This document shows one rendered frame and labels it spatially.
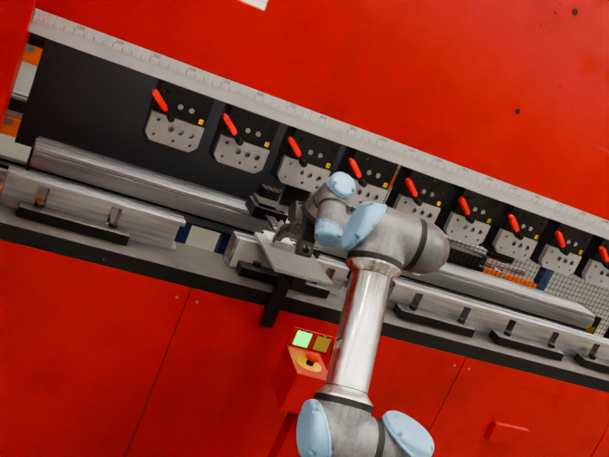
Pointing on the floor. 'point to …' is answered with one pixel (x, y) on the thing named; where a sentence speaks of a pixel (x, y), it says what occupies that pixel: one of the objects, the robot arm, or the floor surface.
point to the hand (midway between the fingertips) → (285, 245)
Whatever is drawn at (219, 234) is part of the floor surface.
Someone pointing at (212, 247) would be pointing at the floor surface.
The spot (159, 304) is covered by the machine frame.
